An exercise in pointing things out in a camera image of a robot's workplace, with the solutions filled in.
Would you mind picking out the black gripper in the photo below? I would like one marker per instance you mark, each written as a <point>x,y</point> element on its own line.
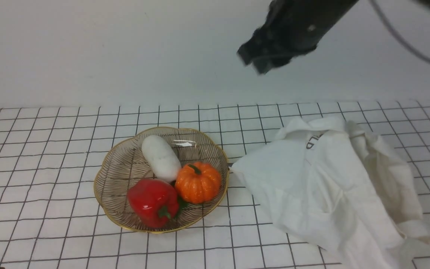
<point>291,26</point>

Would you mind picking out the orange toy pumpkin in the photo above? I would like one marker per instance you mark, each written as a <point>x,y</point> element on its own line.
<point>198,182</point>

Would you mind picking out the white cloth tote bag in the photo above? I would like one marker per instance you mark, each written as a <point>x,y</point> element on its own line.
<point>338,186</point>

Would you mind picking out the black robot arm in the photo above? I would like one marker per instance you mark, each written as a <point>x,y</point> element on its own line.
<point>390,28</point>

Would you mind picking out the white radish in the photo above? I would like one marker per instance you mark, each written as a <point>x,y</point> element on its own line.
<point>161,158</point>

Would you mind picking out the clear gold-rimmed glass bowl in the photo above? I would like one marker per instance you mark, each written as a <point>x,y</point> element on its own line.
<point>125,165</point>

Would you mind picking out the red bell pepper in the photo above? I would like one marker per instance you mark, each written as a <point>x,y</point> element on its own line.
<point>154,201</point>

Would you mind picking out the white grid tablecloth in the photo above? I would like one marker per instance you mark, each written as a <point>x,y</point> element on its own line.
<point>50,219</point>

